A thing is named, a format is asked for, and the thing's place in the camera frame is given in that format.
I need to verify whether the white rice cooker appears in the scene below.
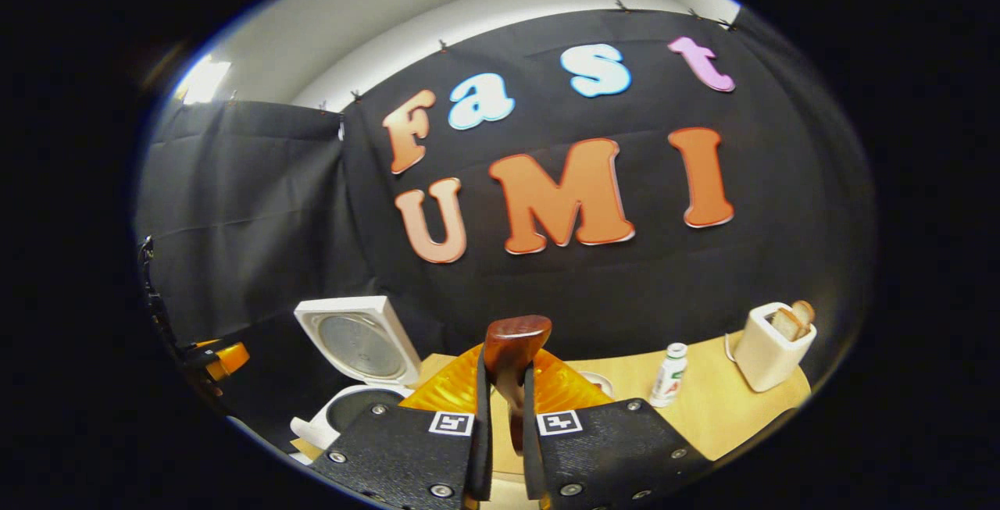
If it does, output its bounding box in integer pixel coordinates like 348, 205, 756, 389
291, 296, 423, 460

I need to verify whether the cream toaster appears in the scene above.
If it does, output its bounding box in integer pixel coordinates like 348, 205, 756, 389
724, 301, 818, 393

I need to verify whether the white bottle green cap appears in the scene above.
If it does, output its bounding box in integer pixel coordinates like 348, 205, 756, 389
650, 342, 689, 408

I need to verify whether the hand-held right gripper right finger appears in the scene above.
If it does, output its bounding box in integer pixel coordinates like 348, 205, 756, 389
521, 348, 714, 510

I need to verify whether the white round plate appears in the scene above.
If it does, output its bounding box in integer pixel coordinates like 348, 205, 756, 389
578, 371, 616, 400

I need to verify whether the rectangular ceiling light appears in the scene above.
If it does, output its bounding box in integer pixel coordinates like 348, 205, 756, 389
176, 57, 233, 105

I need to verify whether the pale bread slice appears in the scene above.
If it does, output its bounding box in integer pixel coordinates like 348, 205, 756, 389
770, 308, 805, 341

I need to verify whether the black backdrop cloth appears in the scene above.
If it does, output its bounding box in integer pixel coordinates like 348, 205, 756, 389
134, 9, 876, 448

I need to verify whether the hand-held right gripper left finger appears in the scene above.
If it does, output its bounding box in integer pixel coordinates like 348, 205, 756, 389
311, 344, 495, 510

